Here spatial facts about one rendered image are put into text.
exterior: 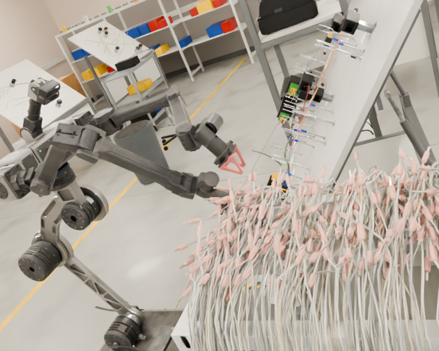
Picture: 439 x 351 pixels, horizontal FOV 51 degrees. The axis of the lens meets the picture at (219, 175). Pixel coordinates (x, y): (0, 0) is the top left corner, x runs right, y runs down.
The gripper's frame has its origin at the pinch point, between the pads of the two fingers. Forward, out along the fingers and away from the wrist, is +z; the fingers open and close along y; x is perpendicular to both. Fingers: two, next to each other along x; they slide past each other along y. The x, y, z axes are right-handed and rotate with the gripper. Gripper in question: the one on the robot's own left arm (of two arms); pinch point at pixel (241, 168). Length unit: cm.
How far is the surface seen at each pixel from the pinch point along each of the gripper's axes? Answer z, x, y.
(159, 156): -1, 208, 305
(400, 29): -5, -66, -27
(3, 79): -217, 333, 399
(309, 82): 5, -25, 53
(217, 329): -8, -26, -95
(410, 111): 50, -43, 68
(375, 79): 0, -55, -26
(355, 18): -9, -59, 3
